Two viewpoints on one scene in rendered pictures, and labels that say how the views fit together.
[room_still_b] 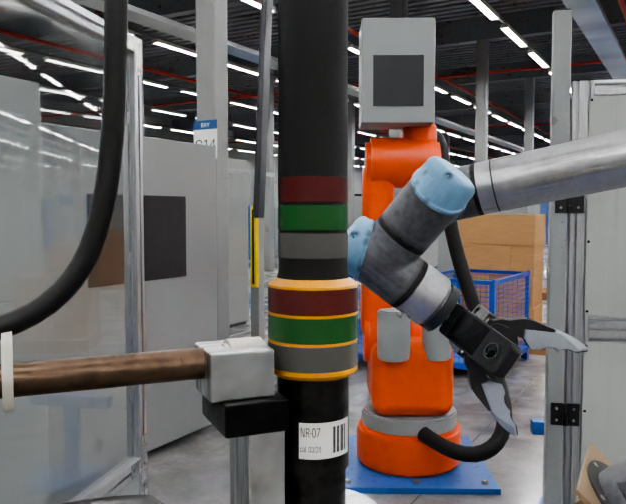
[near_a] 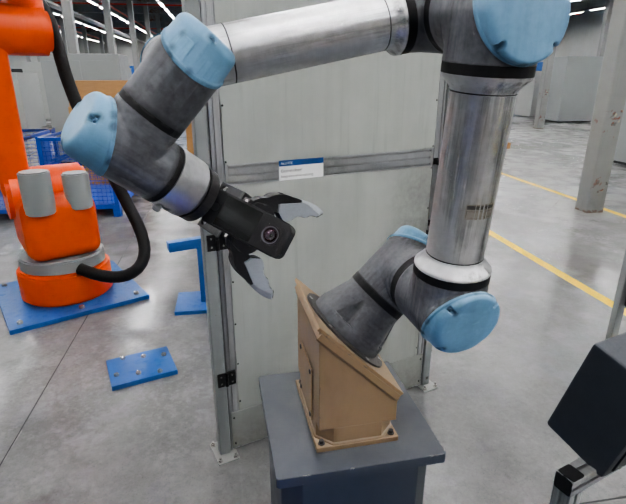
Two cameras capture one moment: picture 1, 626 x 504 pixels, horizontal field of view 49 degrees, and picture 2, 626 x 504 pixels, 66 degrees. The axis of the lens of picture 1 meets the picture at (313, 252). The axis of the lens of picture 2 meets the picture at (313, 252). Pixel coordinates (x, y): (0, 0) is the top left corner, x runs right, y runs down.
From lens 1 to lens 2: 38 cm
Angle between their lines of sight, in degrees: 41
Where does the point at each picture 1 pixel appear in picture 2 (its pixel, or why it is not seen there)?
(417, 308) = (181, 200)
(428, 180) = (188, 44)
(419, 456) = (80, 287)
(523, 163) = (262, 29)
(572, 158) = (309, 26)
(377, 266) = (131, 157)
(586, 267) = (222, 126)
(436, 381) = (84, 226)
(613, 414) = not seen: hidden behind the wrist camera
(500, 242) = not seen: hidden behind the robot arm
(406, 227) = (165, 105)
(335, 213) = not seen: outside the picture
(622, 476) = (339, 304)
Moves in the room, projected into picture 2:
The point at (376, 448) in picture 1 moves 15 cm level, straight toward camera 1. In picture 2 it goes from (40, 289) to (42, 297)
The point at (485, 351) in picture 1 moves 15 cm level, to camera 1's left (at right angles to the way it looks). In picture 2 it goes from (263, 236) to (138, 264)
